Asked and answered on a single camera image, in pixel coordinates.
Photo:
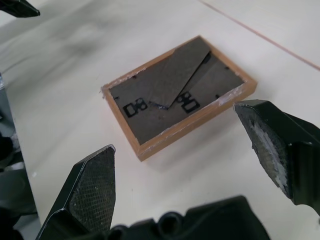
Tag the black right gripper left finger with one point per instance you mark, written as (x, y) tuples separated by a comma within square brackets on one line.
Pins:
[(92, 190)]

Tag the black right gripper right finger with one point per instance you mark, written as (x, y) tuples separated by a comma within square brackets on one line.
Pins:
[(280, 150)]

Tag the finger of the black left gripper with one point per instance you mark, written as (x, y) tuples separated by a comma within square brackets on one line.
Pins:
[(18, 8)]

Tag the silver robot body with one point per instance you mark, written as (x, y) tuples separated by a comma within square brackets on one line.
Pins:
[(11, 160)]

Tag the wooden picture frame back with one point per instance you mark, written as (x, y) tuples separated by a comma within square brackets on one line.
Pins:
[(178, 97)]

